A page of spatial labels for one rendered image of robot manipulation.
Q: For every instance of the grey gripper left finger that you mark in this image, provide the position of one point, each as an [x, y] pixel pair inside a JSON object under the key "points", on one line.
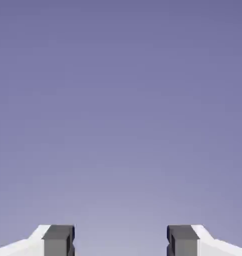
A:
{"points": [[55, 244]]}

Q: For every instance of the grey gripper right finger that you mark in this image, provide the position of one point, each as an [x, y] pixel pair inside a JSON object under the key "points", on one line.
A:
{"points": [[185, 244]]}

